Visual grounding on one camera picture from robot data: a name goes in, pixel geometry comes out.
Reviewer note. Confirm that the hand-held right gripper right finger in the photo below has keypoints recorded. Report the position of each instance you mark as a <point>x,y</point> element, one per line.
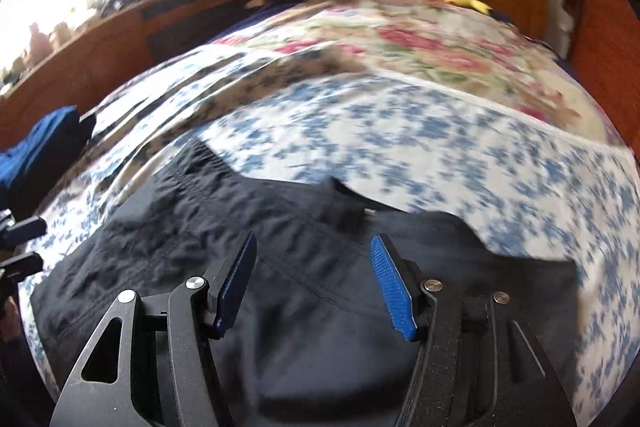
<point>392,282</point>

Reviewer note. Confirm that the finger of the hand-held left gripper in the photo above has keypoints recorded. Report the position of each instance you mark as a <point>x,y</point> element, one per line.
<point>22,264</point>
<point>27,228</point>

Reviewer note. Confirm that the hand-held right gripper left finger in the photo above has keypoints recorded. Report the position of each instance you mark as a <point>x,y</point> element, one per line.
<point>235,279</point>

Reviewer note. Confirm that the black pants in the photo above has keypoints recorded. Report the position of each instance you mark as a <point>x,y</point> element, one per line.
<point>310,252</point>

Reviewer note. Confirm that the folded blue clothes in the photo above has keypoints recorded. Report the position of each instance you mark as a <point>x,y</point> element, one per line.
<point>35,142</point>

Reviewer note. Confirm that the folded black garment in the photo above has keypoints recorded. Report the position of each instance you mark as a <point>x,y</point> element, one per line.
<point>55,182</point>

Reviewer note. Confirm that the blue floral bed sheet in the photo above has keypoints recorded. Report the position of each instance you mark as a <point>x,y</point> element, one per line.
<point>400,132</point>

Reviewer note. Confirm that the wooden desk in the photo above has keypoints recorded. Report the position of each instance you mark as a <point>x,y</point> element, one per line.
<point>100,52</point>

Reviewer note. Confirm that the pink floral blanket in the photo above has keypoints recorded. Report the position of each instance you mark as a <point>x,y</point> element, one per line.
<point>425,37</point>

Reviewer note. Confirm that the dark blue sheet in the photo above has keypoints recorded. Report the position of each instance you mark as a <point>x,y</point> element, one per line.
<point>250,24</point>

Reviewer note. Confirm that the wooden slatted wardrobe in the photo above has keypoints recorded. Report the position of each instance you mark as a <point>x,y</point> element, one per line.
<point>605,37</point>

